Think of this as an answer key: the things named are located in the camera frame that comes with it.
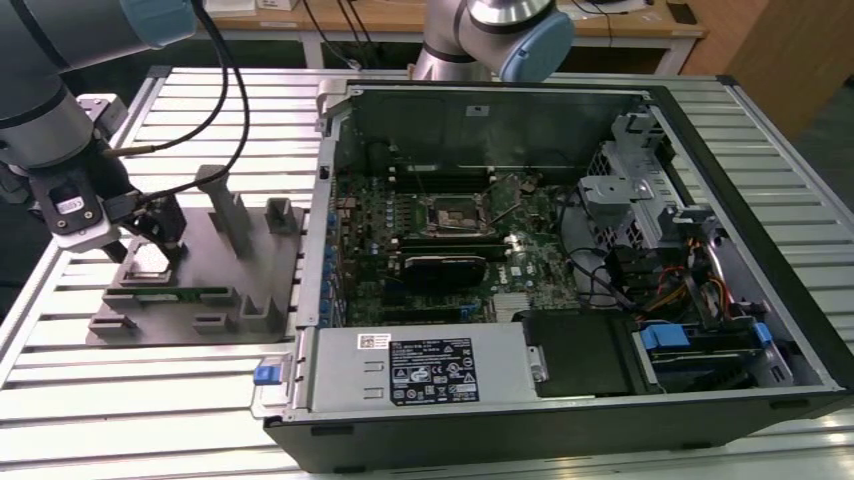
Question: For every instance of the silver metal drive cage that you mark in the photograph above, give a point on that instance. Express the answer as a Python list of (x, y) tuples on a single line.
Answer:
[(603, 200)]

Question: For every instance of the wooden cabinet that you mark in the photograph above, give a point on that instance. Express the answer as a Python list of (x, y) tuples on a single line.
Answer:
[(787, 55)]

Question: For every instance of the grey parts rack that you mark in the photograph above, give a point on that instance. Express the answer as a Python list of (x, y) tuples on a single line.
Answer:
[(200, 240)]

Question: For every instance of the silver CPU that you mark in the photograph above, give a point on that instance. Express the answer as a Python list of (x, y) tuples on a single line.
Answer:
[(150, 262)]

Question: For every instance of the black plastic shroud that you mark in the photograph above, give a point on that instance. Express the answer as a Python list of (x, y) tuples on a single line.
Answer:
[(581, 355)]

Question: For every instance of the black PC case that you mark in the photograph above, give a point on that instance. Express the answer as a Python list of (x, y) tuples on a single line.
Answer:
[(467, 445)]

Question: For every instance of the green RAM stick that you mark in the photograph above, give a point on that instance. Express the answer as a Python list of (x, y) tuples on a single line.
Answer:
[(174, 298)]

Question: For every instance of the CPU socket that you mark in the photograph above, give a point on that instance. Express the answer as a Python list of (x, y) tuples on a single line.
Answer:
[(460, 216)]

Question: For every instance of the white paper box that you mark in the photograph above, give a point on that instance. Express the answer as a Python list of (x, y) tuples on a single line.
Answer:
[(230, 5)]

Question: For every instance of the black RAM slot bank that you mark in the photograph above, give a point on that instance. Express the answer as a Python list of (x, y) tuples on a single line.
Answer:
[(454, 180), (454, 246)]

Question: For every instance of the black expansion slot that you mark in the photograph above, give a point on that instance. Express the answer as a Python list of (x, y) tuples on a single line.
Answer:
[(420, 315)]

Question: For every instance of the green motherboard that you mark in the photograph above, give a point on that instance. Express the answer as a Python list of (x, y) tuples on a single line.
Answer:
[(541, 250)]

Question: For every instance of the blue case latch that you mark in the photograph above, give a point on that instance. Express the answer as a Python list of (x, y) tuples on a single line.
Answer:
[(266, 376)]

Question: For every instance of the small silver heatsink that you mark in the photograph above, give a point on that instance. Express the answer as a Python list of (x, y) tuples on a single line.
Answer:
[(513, 306)]

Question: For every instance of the small black device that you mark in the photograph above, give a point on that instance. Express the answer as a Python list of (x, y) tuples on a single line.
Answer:
[(682, 12)]

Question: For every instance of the wooden desk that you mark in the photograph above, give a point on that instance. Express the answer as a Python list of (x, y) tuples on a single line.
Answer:
[(641, 27)]

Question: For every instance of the white labelled box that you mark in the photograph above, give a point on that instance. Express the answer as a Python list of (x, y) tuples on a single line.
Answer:
[(276, 4)]

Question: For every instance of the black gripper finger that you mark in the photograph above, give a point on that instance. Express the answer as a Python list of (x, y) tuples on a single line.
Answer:
[(168, 225), (115, 250)]

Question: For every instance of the blue disk carrier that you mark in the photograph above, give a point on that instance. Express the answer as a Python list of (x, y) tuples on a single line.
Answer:
[(667, 340)]

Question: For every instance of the black graphics card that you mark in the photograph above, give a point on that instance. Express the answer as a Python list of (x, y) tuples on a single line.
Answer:
[(443, 275)]

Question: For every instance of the silver power supply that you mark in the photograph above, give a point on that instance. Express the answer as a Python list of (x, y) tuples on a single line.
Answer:
[(340, 372)]

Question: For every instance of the thin metal locking lever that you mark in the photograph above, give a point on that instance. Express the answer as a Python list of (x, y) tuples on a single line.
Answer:
[(463, 233), (420, 184)]

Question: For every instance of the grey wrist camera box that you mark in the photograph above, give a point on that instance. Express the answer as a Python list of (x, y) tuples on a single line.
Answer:
[(100, 117)]

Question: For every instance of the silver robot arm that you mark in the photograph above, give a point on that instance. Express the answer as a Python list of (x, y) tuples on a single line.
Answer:
[(33, 100)]

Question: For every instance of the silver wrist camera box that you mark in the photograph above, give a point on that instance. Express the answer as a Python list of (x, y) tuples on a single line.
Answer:
[(80, 235)]

